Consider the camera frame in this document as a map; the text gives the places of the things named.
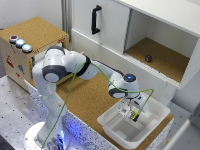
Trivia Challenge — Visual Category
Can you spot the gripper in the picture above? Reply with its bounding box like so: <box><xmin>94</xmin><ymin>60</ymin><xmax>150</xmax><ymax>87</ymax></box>
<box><xmin>120</xmin><ymin>97</ymin><xmax>141</xmax><ymax>117</ymax></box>

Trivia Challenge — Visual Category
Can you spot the yellow block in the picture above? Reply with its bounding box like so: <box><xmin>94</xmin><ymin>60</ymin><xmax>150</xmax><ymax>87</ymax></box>
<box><xmin>131</xmin><ymin>112</ymin><xmax>140</xmax><ymax>121</ymax></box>

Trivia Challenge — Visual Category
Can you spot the white plastic box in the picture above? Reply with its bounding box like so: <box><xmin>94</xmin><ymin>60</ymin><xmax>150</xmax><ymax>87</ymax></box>
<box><xmin>96</xmin><ymin>92</ymin><xmax>171</xmax><ymax>150</ymax></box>

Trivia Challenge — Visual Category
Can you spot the wooden drawer box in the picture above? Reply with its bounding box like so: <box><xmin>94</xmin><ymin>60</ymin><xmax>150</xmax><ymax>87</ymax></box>
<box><xmin>0</xmin><ymin>16</ymin><xmax>71</xmax><ymax>92</ymax></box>

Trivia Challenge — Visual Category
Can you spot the purple block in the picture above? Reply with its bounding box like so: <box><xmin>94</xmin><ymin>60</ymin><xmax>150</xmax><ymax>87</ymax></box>
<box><xmin>144</xmin><ymin>54</ymin><xmax>153</xmax><ymax>63</ymax></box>

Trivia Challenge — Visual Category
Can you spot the white sliding door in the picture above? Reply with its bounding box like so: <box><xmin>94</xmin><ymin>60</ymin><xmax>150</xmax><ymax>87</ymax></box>
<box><xmin>71</xmin><ymin>0</ymin><xmax>131</xmax><ymax>55</ymax></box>

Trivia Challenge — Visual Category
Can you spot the white cabinet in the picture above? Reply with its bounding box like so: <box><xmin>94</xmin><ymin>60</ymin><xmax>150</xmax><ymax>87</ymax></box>
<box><xmin>68</xmin><ymin>0</ymin><xmax>200</xmax><ymax>103</ymax></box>

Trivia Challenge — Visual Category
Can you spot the green button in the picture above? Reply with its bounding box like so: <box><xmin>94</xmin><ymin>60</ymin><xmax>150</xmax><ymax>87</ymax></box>
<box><xmin>21</xmin><ymin>43</ymin><xmax>34</xmax><ymax>54</ymax></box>

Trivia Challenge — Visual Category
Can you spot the blue button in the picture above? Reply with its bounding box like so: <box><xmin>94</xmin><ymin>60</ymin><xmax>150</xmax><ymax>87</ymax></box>
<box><xmin>15</xmin><ymin>38</ymin><xmax>26</xmax><ymax>49</ymax></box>

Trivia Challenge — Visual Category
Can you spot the red button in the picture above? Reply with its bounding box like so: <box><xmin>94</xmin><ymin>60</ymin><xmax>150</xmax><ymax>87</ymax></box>
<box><xmin>8</xmin><ymin>34</ymin><xmax>19</xmax><ymax>45</ymax></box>

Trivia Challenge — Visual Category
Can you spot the green cable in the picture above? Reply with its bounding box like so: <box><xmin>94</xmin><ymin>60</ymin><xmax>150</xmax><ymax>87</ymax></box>
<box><xmin>40</xmin><ymin>61</ymin><xmax>155</xmax><ymax>150</ymax></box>

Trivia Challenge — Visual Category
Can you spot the black door handle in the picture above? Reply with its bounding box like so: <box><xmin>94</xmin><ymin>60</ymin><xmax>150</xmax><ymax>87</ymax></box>
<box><xmin>91</xmin><ymin>4</ymin><xmax>103</xmax><ymax>36</ymax></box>

